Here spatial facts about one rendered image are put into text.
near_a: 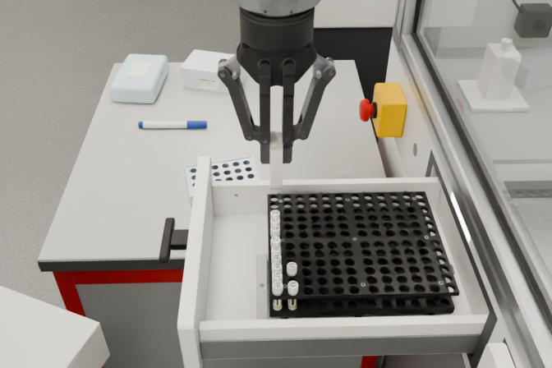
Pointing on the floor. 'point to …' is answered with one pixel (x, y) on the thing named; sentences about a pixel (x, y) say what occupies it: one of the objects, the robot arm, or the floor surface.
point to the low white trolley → (180, 205)
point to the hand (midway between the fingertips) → (276, 161)
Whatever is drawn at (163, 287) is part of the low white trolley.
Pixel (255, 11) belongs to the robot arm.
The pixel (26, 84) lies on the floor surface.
